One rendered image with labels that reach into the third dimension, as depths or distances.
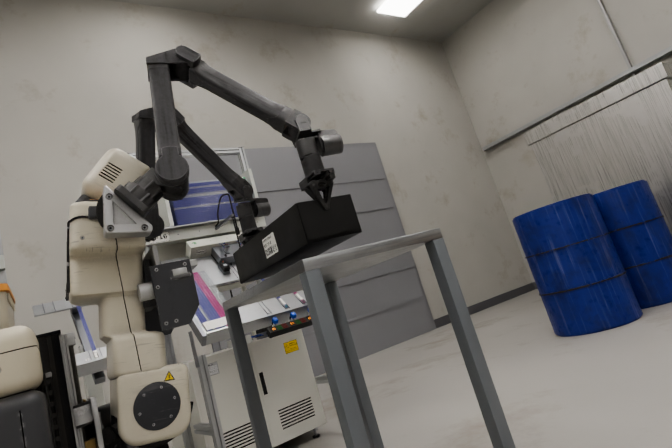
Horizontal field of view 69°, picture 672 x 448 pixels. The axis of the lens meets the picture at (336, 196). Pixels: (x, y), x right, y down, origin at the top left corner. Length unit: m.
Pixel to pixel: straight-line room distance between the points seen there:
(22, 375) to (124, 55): 5.50
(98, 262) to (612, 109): 4.99
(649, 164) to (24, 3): 6.59
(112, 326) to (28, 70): 4.94
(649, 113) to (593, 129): 0.52
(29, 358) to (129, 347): 0.25
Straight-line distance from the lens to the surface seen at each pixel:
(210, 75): 1.46
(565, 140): 5.78
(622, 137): 5.54
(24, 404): 1.12
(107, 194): 1.22
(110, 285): 1.33
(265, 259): 1.53
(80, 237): 1.30
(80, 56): 6.28
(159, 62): 1.47
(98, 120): 5.90
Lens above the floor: 0.67
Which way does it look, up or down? 12 degrees up
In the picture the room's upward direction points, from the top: 17 degrees counter-clockwise
